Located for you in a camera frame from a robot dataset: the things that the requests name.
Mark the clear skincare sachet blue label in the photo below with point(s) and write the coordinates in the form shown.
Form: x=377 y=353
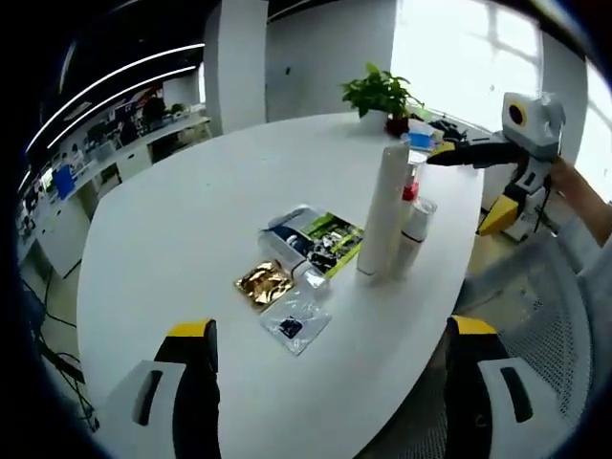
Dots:
x=296 y=320

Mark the green black skincare pouch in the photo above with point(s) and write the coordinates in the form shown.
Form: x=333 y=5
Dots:
x=330 y=236

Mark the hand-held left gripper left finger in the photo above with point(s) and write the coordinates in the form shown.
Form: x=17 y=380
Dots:
x=196 y=373

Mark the black bundle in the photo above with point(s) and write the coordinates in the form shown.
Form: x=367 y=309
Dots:
x=442 y=126

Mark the blue tissue box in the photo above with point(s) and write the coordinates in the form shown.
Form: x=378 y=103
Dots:
x=421 y=141

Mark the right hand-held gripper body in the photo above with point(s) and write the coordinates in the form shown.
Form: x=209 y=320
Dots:
x=540 y=129

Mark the person's right hand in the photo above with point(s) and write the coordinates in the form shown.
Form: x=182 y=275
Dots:
x=561 y=174

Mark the gold foil skincare sachet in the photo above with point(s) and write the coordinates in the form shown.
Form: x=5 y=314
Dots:
x=263 y=287

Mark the grey mesh office chair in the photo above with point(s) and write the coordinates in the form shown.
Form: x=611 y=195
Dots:
x=550 y=311

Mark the long white counter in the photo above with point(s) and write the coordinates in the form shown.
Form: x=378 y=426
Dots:
x=72 y=225

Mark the small clear skincare bottle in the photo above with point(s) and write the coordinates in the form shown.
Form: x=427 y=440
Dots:
x=311 y=279

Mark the green plant in white pot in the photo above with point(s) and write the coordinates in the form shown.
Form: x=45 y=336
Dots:
x=382 y=91

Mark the tall white skincare tube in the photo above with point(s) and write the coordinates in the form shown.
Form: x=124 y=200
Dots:
x=382 y=215

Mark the dark red flower pot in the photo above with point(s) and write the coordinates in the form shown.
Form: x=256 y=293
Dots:
x=397 y=126

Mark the white skincare bottle clear cap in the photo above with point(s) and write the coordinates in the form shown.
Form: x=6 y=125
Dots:
x=416 y=234

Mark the blue storage box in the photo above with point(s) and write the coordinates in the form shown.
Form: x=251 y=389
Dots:
x=64 y=184

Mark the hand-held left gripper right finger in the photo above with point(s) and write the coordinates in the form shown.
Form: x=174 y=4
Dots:
x=466 y=382

